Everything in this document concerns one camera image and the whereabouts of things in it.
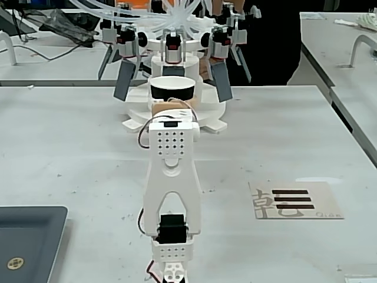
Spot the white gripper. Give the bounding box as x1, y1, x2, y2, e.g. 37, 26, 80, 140
151, 107, 199, 123

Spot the black and brown paper cup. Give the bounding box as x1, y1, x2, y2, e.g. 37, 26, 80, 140
149, 75, 201, 116

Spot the white valve station base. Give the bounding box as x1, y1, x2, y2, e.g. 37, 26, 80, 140
121, 38, 228, 135

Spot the valve with grey paddle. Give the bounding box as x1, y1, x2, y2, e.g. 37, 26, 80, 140
98, 20, 119, 81
160, 28, 187, 78
113, 25, 140, 103
205, 25, 234, 103
228, 7, 254, 84

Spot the clear plastic tube bundle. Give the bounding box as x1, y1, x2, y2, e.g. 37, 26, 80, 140
70, 0, 213, 34

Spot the person in black clothes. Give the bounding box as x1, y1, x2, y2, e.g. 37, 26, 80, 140
232, 0, 305, 87

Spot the dark plastic bag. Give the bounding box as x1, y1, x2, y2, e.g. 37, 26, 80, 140
37, 8, 101, 48

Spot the beige card with black bars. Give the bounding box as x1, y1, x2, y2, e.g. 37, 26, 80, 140
248, 180, 345, 221

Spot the dark flat panel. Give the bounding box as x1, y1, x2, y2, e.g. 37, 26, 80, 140
0, 6, 41, 38

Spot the grey tray with gold emblem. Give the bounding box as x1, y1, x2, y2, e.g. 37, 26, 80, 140
0, 205, 69, 283

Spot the white crumpled paper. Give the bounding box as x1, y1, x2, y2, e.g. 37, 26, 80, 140
333, 18, 359, 28

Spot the green and white cloth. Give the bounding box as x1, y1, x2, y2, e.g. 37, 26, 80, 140
355, 12, 377, 31

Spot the white flat object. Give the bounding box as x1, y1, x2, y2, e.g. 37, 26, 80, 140
343, 274, 377, 283

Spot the red and black arm cable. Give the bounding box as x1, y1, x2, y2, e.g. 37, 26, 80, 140
137, 116, 157, 153

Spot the white curved bracket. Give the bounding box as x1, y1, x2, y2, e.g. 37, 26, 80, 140
0, 31, 19, 66
349, 34, 377, 69

